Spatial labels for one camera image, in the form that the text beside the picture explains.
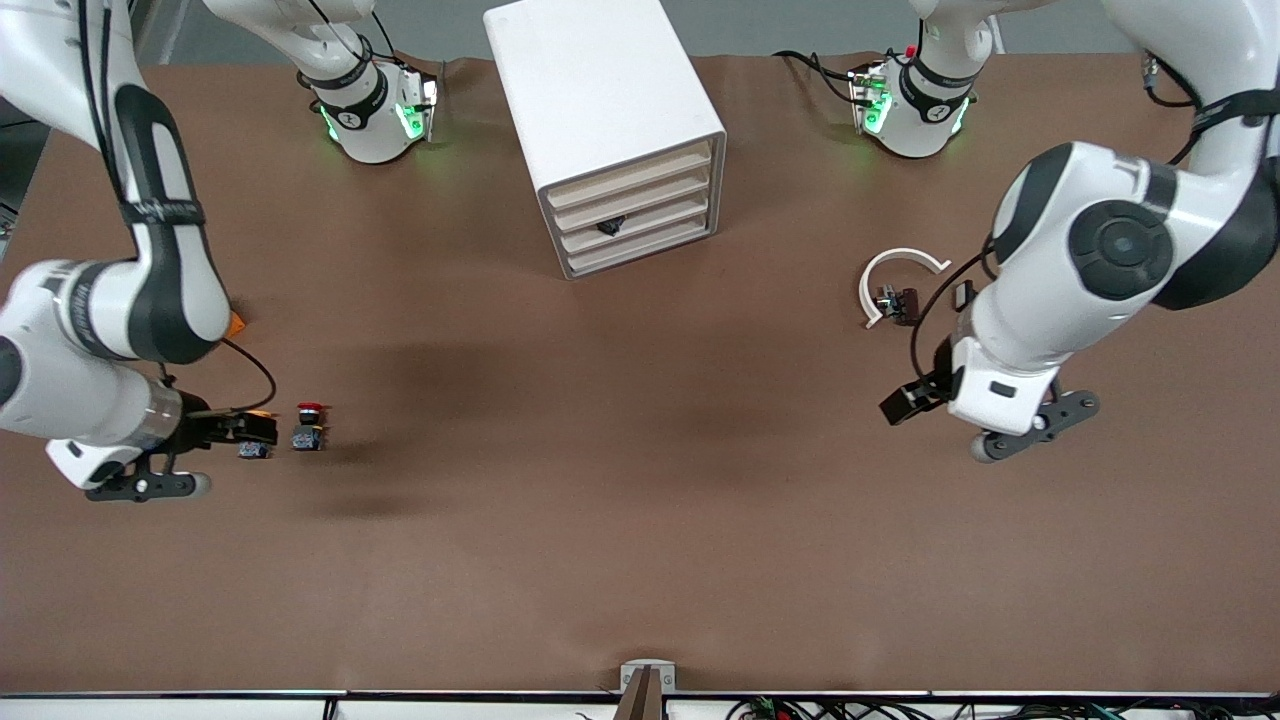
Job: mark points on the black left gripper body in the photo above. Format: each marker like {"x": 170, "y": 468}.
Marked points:
{"x": 938, "y": 381}

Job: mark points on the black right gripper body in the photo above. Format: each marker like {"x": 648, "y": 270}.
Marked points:
{"x": 203, "y": 427}

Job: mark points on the red mushroom push button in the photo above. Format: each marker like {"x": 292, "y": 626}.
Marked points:
{"x": 310, "y": 435}

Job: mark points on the white plastic drawer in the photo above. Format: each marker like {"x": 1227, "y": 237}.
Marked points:
{"x": 640, "y": 203}
{"x": 665, "y": 221}
{"x": 645, "y": 250}
{"x": 630, "y": 178}

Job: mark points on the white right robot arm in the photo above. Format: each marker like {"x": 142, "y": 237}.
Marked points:
{"x": 60, "y": 330}

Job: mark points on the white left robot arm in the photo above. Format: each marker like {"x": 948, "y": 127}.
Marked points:
{"x": 1050, "y": 290}

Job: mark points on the yellow mushroom push button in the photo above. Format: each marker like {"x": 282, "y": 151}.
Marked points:
{"x": 254, "y": 451}

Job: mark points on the white drawer cabinet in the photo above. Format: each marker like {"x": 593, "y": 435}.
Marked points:
{"x": 590, "y": 80}

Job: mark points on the brown table mat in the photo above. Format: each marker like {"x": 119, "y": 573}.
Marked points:
{"x": 600, "y": 480}

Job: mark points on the dark brown switch component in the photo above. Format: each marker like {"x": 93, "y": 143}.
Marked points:
{"x": 907, "y": 306}

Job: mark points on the small black switch component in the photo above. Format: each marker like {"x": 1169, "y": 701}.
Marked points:
{"x": 963, "y": 293}

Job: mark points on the orange black enclosure box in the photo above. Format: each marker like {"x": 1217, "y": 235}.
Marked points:
{"x": 237, "y": 323}

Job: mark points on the white table edge rail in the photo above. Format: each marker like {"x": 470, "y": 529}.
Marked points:
{"x": 200, "y": 708}

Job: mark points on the grey metal bracket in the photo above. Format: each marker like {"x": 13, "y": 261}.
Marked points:
{"x": 648, "y": 666}

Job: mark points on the brown tapered post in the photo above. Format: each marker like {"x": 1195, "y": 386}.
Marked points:
{"x": 642, "y": 700}

